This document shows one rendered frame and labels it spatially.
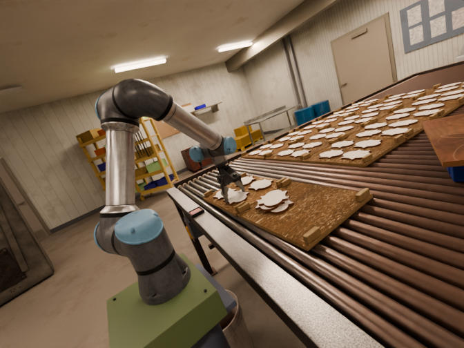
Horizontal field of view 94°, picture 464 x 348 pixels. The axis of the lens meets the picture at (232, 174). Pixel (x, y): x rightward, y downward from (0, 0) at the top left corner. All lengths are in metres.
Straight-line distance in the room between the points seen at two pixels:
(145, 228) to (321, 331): 0.45
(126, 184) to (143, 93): 0.28
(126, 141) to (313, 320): 0.70
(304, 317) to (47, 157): 7.20
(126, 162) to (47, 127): 6.73
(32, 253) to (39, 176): 3.36
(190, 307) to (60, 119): 7.06
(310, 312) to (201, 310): 0.26
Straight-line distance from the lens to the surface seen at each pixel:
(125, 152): 0.77
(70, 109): 7.49
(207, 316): 0.67
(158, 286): 0.68
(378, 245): 0.72
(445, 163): 0.86
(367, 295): 0.60
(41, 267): 4.49
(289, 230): 0.79
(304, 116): 6.43
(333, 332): 0.56
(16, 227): 4.37
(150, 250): 0.64
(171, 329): 0.64
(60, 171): 7.39
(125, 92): 0.74
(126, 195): 0.76
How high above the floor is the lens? 1.37
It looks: 15 degrees down
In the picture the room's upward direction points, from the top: 20 degrees counter-clockwise
